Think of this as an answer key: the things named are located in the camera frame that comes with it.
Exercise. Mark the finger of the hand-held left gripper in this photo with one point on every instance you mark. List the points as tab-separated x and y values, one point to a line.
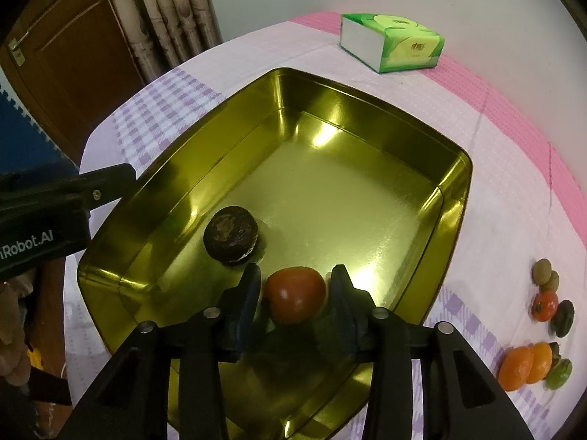
110	183

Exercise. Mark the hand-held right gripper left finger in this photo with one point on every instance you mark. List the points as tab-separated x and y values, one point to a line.
247	305

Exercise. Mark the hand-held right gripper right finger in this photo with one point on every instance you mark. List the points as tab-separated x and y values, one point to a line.
341	307

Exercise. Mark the red tomato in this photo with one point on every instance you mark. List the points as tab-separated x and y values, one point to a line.
293	293

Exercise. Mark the large dark brown round fruit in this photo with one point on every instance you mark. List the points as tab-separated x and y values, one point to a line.
229	233

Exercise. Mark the gold metal tin tray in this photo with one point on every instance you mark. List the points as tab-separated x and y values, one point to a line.
321	192

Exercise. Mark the orange mandarin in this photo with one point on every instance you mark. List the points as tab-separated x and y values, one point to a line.
516	369
541	361

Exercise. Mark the green round fruit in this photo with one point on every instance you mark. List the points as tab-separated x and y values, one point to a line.
559	373

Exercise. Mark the blue foam mat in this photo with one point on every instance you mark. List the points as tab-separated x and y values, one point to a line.
23	133

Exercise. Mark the brown wooden door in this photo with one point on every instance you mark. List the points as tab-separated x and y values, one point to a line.
69	55

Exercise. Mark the beige patterned curtain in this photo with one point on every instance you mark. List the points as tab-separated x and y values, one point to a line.
160	18

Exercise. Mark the small tan round fruit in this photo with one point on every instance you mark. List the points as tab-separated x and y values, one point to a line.
540	269
551	282

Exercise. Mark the small red-orange persimmon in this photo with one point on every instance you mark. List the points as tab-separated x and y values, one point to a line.
545	306

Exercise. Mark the small dark round fruit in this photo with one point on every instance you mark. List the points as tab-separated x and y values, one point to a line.
562	317

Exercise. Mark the purple pink checked tablecloth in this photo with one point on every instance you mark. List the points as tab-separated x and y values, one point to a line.
412	96

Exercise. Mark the green tissue box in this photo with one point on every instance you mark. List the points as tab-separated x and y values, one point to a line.
394	41

